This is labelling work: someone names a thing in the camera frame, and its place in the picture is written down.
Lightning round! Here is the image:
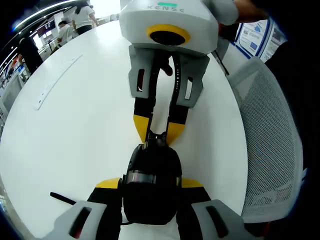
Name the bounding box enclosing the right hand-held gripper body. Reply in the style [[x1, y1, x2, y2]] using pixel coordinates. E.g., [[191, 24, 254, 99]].
[[118, 0, 240, 57]]

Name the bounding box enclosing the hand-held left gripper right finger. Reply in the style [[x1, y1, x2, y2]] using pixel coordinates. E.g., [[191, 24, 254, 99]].
[[175, 178, 260, 240]]

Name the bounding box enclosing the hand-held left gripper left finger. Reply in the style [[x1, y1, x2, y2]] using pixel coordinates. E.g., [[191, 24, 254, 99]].
[[53, 177, 124, 240]]

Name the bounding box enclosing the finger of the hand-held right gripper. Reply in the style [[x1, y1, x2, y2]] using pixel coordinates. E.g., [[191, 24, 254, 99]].
[[166, 52, 211, 145], [127, 44, 162, 144]]

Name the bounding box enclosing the black tape measure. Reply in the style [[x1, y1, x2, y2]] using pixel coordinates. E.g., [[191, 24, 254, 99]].
[[121, 130, 184, 226]]

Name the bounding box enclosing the person's right forearm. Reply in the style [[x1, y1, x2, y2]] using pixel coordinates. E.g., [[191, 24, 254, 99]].
[[233, 0, 270, 25]]

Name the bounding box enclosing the thin black stick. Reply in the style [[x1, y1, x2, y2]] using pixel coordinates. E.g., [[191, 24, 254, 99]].
[[49, 191, 77, 206]]

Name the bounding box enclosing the white mesh office chair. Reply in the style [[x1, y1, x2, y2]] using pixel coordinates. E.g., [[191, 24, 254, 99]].
[[226, 56, 309, 225]]

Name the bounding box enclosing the long white plastic strip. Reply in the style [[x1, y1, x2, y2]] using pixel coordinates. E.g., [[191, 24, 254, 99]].
[[33, 52, 84, 111]]

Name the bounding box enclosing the blue white poster board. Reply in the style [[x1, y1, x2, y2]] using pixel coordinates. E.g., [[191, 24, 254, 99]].
[[234, 18, 288, 63]]

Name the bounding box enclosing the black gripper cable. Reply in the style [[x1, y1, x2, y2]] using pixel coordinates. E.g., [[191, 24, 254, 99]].
[[212, 48, 230, 76]]

